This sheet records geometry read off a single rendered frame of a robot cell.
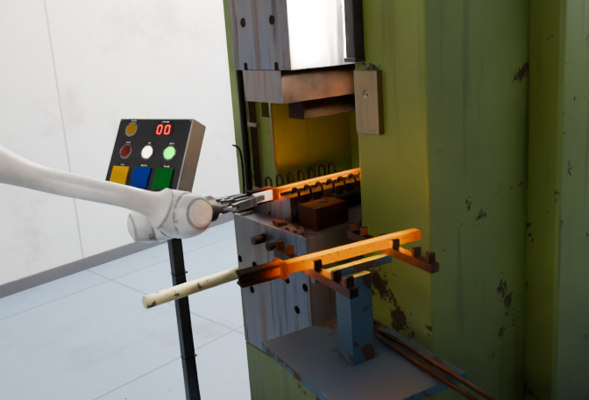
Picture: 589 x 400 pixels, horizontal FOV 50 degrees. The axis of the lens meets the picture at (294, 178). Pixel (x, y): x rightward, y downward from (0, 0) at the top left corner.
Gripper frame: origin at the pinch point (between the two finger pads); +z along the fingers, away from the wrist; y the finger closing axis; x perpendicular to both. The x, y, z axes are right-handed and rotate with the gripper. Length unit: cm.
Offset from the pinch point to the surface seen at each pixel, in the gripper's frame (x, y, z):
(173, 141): 12.9, -46.3, -4.0
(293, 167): 1.9, -18.4, 26.2
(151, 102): 6, -273, 91
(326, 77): 33.2, 7.6, 21.7
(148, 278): -99, -212, 48
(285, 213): -5.7, 4.7, 5.2
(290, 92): 30.3, 7.6, 8.1
